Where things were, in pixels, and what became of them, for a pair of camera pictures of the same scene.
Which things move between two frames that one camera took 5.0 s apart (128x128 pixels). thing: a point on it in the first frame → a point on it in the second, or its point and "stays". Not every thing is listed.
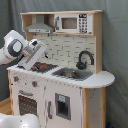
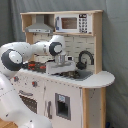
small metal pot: (69, 73) stays
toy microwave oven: (76, 23) stays
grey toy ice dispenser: (63, 106) stays
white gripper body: (31, 53) → (60, 64)
